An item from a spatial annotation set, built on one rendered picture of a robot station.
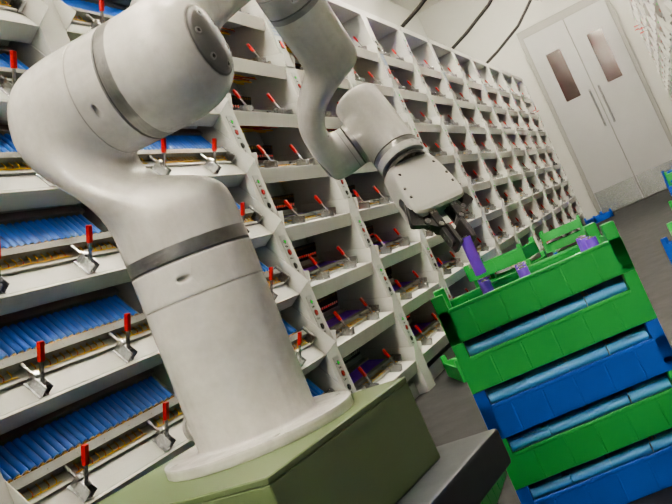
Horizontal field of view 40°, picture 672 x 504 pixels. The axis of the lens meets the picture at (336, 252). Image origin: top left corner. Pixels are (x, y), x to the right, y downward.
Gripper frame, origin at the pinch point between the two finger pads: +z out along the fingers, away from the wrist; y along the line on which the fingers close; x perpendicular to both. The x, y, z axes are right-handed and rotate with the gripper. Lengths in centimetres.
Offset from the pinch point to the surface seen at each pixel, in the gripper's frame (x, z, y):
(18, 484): -32, -6, 73
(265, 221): -100, -75, -14
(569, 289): 2.7, 17.1, -8.0
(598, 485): -13.1, 41.6, -1.0
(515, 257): -214, -76, -153
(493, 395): -10.1, 22.7, 6.3
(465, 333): -5.0, 13.4, 6.7
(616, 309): 2.8, 23.2, -12.4
